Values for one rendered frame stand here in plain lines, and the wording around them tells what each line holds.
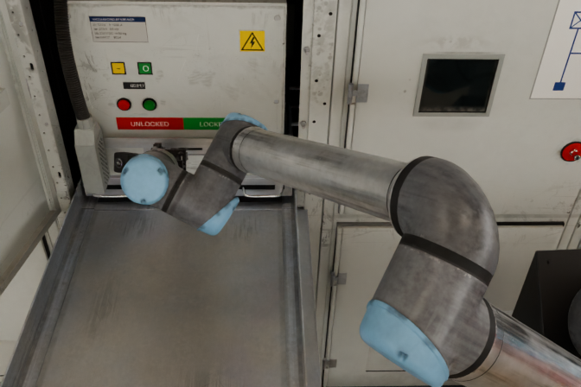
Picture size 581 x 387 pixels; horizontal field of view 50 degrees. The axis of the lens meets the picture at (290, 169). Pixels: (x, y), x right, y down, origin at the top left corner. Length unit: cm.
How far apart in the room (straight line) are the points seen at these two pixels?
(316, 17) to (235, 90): 27
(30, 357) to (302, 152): 72
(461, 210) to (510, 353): 20
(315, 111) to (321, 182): 53
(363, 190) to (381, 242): 86
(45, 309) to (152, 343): 26
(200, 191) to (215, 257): 36
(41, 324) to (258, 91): 70
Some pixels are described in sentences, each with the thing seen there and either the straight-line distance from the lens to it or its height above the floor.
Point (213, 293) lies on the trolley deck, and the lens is 143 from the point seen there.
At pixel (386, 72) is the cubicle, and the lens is 140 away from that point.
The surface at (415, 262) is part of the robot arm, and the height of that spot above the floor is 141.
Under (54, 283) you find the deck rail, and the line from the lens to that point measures 152.
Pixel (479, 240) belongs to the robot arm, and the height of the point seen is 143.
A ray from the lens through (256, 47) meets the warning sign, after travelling 142.
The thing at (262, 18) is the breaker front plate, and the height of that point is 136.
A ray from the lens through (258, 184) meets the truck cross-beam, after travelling 162.
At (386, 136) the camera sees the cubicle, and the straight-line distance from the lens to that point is 149.
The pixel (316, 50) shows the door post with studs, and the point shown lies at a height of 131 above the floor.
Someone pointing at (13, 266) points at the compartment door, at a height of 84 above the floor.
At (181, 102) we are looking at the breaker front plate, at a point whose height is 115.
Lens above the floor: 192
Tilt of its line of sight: 38 degrees down
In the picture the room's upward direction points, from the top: 2 degrees clockwise
